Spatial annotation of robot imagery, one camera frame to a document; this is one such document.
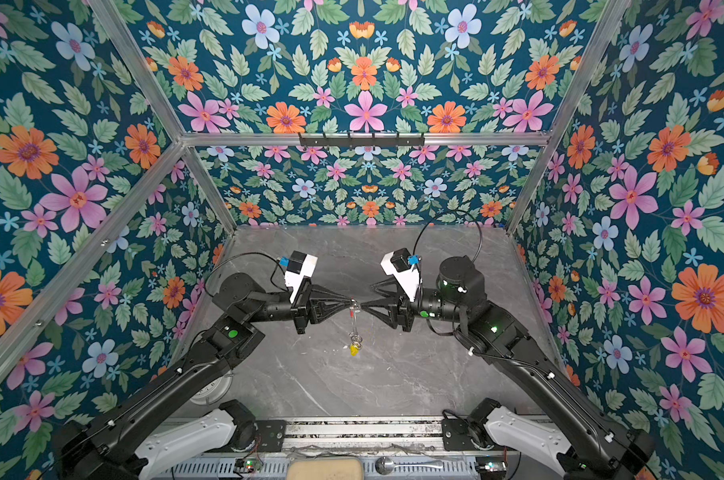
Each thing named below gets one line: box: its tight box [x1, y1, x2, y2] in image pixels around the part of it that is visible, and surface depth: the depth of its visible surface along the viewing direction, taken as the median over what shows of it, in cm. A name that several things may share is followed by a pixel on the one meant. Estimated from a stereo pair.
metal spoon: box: [375, 456, 443, 475], surface depth 72 cm
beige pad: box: [286, 458, 363, 480], surface depth 68 cm
